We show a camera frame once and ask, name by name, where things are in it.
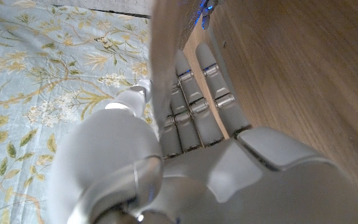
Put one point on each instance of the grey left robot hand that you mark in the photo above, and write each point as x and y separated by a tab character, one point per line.
228	180

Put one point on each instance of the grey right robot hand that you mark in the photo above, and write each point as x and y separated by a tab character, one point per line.
207	12

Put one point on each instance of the crinkled aluminum foil sheet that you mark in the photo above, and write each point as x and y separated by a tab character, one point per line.
169	56

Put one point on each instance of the black backdrop pole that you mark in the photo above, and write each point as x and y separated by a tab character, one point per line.
120	13

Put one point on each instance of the floral printed backdrop cloth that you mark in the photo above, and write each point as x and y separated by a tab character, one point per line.
42	93

